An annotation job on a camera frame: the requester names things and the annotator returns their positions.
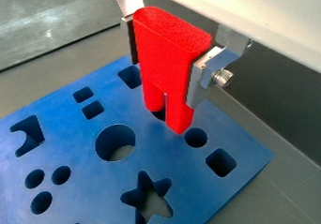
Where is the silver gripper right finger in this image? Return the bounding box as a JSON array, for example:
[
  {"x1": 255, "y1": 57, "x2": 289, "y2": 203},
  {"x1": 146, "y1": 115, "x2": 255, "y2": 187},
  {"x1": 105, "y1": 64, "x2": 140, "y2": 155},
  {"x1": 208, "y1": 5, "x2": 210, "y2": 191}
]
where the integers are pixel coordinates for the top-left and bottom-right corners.
[{"x1": 186, "y1": 24, "x2": 253, "y2": 108}]

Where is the red square-circle peg object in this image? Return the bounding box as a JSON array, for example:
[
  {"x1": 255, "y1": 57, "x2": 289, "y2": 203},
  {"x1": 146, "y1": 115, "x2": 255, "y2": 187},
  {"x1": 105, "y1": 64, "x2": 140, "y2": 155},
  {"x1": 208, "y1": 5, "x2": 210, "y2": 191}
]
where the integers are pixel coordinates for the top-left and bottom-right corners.
[{"x1": 132, "y1": 7, "x2": 211, "y2": 134}]

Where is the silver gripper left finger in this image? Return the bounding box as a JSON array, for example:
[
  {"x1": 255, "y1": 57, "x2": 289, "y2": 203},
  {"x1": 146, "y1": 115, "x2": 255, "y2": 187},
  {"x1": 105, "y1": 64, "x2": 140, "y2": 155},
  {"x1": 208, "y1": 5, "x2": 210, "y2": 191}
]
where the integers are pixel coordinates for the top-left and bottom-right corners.
[{"x1": 116, "y1": 0, "x2": 144, "y2": 64}]

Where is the blue foam shape board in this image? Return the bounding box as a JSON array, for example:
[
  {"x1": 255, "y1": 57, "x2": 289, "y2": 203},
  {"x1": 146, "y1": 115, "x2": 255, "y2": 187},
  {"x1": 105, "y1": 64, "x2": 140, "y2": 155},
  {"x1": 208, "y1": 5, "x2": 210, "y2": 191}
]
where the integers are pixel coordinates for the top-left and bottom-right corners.
[{"x1": 0, "y1": 59, "x2": 271, "y2": 224}]

